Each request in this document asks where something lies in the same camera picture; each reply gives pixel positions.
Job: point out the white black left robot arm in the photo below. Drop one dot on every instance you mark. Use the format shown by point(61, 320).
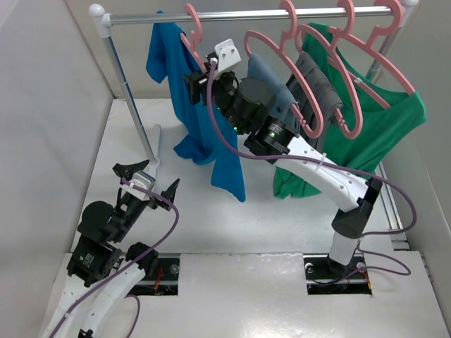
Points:
point(99, 275)

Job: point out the silver white clothes rack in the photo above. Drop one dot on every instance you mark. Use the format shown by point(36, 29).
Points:
point(105, 21)

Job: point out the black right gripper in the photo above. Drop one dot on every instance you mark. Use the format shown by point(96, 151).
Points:
point(196, 84)

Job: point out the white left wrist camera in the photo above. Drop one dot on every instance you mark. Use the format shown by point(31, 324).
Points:
point(142, 180)

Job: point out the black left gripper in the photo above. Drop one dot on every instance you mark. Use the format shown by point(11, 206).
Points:
point(130, 168)

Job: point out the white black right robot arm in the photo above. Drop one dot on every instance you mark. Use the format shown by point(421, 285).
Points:
point(258, 107)

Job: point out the folded blue denim jeans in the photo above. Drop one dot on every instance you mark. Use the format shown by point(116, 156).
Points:
point(259, 68)

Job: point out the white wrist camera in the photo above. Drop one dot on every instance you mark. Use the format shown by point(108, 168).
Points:
point(228, 56)
point(142, 180)

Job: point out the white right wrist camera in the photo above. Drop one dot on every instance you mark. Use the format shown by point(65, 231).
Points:
point(228, 56)

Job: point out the pink plastic hanger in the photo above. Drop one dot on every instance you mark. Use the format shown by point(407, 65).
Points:
point(195, 36)

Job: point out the pink hanger with green shirt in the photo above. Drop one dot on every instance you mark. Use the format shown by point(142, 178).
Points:
point(376, 46)

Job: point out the grey folded garment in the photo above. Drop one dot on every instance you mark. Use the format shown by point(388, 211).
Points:
point(324, 92)

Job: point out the green t shirt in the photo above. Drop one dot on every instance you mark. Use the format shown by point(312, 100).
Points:
point(382, 128)

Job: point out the blue t shirt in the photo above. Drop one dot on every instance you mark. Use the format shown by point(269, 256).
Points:
point(168, 58)

